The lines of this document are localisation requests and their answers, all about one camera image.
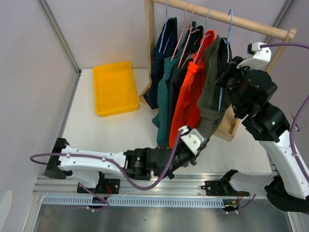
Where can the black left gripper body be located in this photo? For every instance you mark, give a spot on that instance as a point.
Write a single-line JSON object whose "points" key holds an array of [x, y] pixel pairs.
{"points": [[181, 158]]}

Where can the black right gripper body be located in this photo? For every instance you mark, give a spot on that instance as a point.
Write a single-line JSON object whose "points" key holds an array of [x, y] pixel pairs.
{"points": [[232, 78]]}

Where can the olive green shorts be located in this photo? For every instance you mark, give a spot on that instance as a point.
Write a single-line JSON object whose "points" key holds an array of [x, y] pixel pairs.
{"points": [[212, 102]]}

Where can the orange mesh shorts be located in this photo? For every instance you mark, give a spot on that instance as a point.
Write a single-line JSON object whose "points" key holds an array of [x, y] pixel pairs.
{"points": [[186, 111]]}

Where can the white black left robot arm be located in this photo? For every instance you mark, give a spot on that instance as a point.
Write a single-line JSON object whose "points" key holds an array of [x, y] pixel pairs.
{"points": [[143, 168]]}

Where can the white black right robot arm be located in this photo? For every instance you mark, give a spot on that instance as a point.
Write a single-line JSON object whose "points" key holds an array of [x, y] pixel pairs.
{"points": [[248, 91]]}

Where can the teal green shorts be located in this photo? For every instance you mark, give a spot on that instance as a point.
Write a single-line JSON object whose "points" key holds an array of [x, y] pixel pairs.
{"points": [[161, 119]]}

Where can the black shorts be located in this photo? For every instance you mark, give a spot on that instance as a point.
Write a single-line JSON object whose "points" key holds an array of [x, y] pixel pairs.
{"points": [[178, 74]]}

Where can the pink hanger left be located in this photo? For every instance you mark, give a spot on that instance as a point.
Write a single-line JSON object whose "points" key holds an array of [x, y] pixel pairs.
{"points": [[183, 38]]}

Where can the navy blue shorts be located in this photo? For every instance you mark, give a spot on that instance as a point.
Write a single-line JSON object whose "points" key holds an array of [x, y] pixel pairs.
{"points": [[157, 71]]}

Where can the wooden clothes rack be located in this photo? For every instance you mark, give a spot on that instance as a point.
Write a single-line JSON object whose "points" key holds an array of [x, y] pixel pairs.
{"points": [[229, 124]]}

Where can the yellow plastic tray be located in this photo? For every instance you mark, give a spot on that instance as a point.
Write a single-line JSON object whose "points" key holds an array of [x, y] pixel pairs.
{"points": [[115, 91]]}

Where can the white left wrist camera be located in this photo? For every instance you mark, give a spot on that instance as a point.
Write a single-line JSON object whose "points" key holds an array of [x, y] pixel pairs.
{"points": [[193, 139]]}

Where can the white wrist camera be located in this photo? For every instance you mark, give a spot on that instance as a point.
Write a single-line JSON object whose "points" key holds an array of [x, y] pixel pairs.
{"points": [[193, 139], [260, 56]]}

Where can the aluminium mounting rail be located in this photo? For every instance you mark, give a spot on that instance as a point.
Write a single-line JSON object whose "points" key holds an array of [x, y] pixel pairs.
{"points": [[182, 186]]}

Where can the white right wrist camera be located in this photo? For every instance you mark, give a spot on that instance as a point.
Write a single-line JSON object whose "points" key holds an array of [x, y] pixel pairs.
{"points": [[260, 56]]}

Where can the slotted grey cable duct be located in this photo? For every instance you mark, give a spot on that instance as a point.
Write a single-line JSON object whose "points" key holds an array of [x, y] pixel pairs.
{"points": [[135, 201]]}

